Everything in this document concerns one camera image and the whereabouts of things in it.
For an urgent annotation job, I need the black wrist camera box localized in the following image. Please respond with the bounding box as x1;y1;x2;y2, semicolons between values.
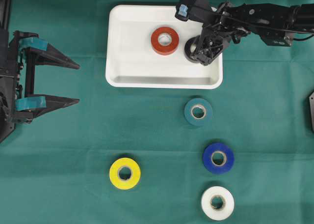
175;0;215;24

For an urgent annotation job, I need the blue tape roll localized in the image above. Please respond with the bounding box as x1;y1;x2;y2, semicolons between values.
202;142;235;174

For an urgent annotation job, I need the white plastic tray case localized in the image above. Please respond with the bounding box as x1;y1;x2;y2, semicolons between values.
105;5;223;89

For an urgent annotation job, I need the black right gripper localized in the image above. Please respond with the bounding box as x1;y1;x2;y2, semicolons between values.
192;2;251;66

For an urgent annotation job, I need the teal green tape roll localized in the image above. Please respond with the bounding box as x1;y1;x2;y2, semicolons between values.
184;98;213;127

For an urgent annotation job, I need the black tape roll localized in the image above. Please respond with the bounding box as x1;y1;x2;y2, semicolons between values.
184;35;201;63

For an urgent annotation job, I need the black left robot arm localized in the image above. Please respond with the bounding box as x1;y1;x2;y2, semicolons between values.
0;0;80;141

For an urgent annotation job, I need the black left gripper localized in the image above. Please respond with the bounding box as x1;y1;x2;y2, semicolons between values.
0;30;80;123

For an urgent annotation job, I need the green table cloth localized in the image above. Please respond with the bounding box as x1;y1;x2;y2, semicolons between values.
0;0;314;224

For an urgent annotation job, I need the yellow tape roll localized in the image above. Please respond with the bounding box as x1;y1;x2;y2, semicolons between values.
109;157;141;190

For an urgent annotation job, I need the grey right base plate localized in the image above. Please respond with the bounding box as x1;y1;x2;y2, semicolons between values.
308;91;314;132

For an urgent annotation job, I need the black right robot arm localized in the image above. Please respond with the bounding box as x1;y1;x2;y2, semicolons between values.
175;0;314;66

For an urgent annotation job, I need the white tape roll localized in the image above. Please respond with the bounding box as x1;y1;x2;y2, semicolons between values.
201;186;235;221

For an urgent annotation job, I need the red tape roll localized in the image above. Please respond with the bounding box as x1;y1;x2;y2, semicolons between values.
151;27;179;56

